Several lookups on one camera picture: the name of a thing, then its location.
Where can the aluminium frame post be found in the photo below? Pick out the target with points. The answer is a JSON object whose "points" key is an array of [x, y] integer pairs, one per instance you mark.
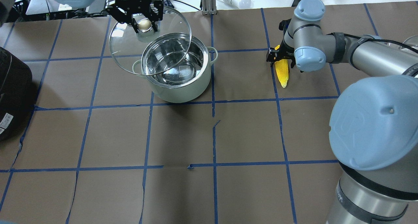
{"points": [[208, 7]]}

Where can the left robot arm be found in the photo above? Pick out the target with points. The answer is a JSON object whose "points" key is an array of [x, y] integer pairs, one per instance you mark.
{"points": [[6, 6]]}

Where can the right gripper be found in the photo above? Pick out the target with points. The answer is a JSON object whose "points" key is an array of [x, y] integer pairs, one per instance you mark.
{"points": [[286, 54]]}

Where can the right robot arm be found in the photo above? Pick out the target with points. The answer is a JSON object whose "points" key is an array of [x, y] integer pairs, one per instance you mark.
{"points": [[373, 124]]}

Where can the yellow corn cob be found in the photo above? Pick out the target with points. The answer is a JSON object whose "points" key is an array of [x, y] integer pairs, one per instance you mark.
{"points": [[282, 71]]}

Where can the glass pot lid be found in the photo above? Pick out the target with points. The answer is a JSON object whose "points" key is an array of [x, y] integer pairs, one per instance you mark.
{"points": [[150, 39]]}

